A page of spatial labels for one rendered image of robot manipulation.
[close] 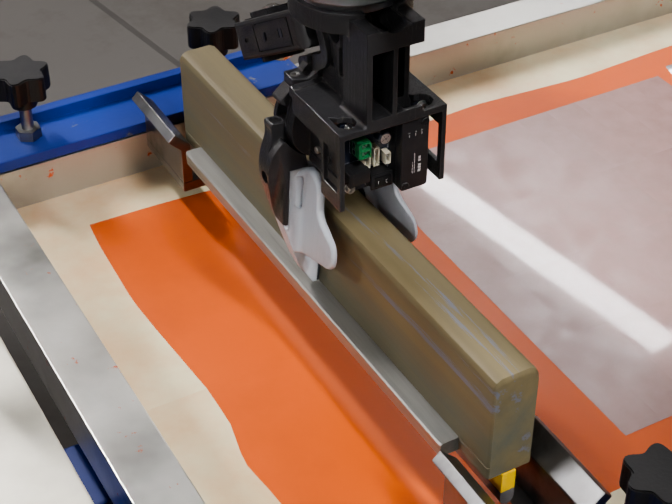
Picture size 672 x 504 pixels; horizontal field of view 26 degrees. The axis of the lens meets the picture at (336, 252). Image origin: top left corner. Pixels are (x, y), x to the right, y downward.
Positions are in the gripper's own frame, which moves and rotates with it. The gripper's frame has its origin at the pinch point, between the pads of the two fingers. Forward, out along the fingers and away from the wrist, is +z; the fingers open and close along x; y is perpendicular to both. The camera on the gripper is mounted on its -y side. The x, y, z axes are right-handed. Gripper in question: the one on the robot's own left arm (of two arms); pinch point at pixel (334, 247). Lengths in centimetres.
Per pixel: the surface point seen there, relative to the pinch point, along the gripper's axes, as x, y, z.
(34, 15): 46, -226, 103
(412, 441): -0.2, 10.6, 8.5
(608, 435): 11.1, 16.2, 8.6
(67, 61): 45, -203, 103
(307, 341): -1.5, -1.2, 8.4
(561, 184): 24.9, -7.9, 8.4
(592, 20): 41.0, -25.6, 6.6
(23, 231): -15.6, -18.0, 4.8
